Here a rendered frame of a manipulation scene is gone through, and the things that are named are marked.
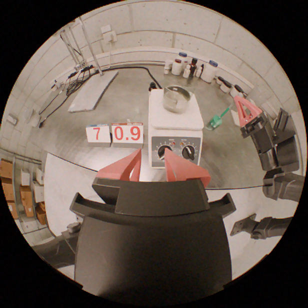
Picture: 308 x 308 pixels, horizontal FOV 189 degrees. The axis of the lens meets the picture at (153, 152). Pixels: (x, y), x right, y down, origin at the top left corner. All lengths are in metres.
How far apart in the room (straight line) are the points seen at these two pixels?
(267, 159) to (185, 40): 0.64
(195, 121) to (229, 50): 0.61
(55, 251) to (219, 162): 0.47
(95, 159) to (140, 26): 0.70
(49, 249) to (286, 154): 0.47
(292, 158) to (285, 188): 0.07
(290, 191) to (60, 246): 0.47
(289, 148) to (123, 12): 0.81
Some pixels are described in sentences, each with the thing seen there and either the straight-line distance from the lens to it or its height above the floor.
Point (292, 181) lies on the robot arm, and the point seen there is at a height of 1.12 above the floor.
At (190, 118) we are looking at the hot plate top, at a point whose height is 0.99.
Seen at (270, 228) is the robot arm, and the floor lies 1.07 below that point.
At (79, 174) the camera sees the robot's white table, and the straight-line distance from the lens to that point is 0.35.
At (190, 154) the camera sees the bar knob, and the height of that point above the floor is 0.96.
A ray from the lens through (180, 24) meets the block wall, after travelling 0.66.
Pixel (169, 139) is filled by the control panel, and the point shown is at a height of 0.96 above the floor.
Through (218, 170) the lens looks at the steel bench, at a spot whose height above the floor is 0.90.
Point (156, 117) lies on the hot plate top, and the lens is 0.20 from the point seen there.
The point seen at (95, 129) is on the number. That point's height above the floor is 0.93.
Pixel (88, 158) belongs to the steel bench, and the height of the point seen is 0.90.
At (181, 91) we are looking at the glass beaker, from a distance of 0.16.
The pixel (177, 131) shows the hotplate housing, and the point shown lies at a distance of 0.21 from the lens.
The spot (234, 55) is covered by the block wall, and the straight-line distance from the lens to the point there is 0.76.
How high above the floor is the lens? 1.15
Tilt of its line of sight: 77 degrees down
